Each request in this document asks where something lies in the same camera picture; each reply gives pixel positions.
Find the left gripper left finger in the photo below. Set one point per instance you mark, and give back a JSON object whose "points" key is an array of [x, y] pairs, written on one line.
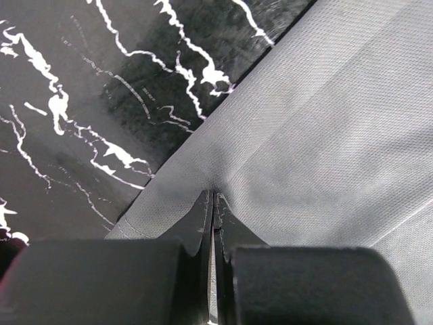
{"points": [[194, 234]]}

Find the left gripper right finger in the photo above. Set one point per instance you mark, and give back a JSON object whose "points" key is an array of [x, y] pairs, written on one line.
{"points": [[229, 233]]}

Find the grey t-shirt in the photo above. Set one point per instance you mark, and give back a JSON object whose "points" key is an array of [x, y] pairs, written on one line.
{"points": [[327, 142]]}

